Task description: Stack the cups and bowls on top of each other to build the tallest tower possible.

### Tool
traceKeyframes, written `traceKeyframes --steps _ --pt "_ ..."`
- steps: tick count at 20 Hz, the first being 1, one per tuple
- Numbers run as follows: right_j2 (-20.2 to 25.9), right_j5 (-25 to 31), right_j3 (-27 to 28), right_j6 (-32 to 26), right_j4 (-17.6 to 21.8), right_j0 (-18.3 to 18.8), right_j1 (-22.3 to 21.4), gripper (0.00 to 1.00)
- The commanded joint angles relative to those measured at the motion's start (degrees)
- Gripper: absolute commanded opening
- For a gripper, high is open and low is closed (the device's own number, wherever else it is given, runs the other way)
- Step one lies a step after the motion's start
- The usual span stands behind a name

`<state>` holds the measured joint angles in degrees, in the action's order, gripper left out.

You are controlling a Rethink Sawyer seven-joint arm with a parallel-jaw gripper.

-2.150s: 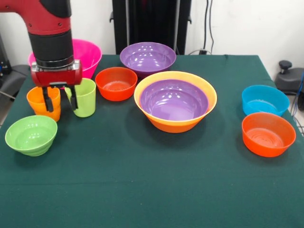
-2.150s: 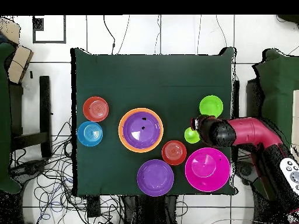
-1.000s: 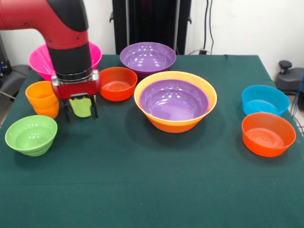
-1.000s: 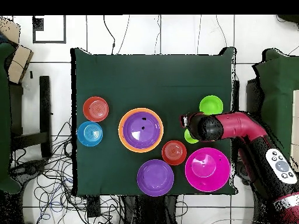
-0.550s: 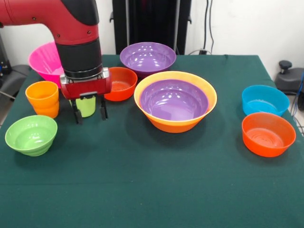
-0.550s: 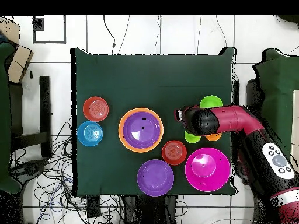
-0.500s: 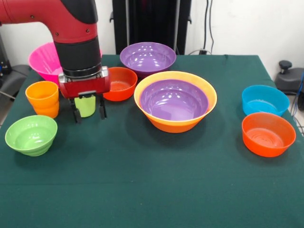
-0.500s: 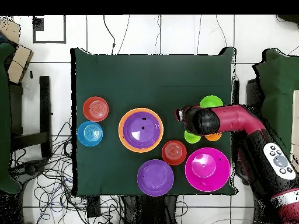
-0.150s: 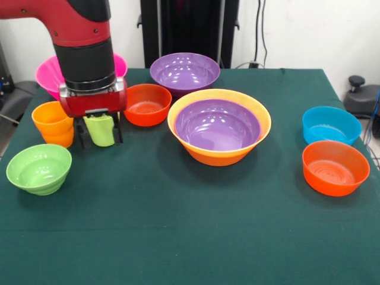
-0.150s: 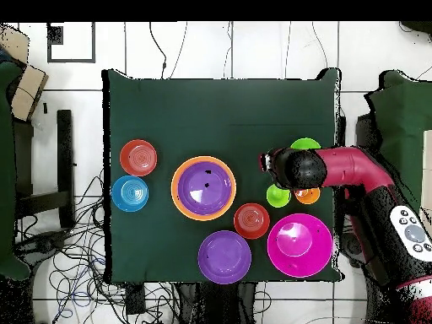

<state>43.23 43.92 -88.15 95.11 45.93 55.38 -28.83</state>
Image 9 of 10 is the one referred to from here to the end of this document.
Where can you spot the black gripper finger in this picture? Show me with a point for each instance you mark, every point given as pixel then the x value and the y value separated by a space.
pixel 83 136
pixel 117 130

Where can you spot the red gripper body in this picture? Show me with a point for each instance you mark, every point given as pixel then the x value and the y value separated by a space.
pixel 92 104

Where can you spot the green cup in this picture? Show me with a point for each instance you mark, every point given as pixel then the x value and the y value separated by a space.
pixel 102 132

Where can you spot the purple bowl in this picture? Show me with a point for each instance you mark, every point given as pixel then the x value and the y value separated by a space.
pixel 184 74
pixel 216 127

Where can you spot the large orange bowl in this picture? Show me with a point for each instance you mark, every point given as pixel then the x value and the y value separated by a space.
pixel 213 157

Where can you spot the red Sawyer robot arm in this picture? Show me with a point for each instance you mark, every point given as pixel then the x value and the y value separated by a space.
pixel 80 29

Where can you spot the orange cup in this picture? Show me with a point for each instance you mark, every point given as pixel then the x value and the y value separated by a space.
pixel 52 127

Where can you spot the small red bowl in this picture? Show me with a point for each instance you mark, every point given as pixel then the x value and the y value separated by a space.
pixel 335 181
pixel 148 115

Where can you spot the large pink bowl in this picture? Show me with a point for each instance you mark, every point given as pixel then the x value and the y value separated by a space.
pixel 49 77

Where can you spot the small green bowl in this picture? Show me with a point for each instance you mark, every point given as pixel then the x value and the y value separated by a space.
pixel 38 175

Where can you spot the grey floor stand base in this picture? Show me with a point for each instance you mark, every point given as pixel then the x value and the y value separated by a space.
pixel 362 101
pixel 17 98

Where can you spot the black equipment case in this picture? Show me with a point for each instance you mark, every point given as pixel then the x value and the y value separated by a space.
pixel 5 68

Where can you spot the small black plug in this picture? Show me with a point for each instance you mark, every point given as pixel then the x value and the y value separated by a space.
pixel 253 64

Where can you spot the dark green tablecloth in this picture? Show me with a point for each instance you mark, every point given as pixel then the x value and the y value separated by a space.
pixel 237 222

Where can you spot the small blue bowl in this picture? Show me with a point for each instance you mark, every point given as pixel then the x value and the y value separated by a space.
pixel 329 130

